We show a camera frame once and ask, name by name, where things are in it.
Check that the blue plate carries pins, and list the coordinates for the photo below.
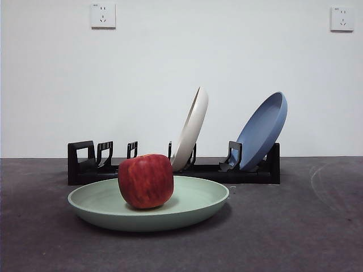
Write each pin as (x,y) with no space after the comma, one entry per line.
(261,133)

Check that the cream plate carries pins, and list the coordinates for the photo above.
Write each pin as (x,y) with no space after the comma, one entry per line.
(193,130)

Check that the white wall socket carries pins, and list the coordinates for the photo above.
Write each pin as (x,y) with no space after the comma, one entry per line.
(342,19)
(103,15)

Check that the red apple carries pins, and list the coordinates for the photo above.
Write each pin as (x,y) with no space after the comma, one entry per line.
(146,181)

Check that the black plate rack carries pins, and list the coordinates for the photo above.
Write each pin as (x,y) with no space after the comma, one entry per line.
(249,177)

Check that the green plate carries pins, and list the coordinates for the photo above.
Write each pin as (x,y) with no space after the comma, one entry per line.
(198,198)

